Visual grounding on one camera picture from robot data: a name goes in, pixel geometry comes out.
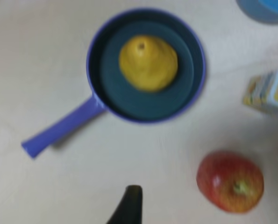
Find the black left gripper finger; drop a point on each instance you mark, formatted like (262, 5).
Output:
(130, 208)

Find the yellow pear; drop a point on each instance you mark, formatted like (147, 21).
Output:
(148, 63)

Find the red apple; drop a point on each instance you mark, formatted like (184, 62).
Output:
(230, 181)

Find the purple toy frying pan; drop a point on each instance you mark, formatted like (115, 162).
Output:
(112, 92)

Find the beige tablecloth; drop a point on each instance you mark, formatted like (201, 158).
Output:
(80, 180)

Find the small white carton box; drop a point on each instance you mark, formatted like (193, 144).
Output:
(262, 93)

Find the blue plastic bowl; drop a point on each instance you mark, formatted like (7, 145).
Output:
(265, 11)

